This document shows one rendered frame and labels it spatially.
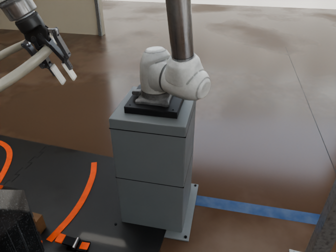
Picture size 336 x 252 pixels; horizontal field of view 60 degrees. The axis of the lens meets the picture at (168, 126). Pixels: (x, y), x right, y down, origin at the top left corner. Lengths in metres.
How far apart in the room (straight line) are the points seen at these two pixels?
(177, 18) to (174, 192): 0.95
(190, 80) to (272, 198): 1.26
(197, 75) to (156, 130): 0.35
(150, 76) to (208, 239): 1.07
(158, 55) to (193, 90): 0.26
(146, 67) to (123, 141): 0.41
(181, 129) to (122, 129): 0.31
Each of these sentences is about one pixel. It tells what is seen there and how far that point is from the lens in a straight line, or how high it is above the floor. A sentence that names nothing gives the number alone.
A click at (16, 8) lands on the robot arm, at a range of 0.98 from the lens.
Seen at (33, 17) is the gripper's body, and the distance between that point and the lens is 1.00.
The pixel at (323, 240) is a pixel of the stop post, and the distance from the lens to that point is 1.72.
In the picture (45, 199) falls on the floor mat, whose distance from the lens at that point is 2.29.
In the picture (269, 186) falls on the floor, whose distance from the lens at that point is 2.35.
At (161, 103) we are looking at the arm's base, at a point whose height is 0.85.
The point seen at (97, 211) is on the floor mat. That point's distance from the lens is 2.10.
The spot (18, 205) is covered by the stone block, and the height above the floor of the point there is 0.60.
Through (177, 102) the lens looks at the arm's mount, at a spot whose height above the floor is 0.84.
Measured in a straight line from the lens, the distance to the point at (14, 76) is 0.94.
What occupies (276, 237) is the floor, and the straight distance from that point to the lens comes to 2.05.
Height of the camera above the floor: 1.56
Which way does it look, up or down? 33 degrees down
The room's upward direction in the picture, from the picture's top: straight up
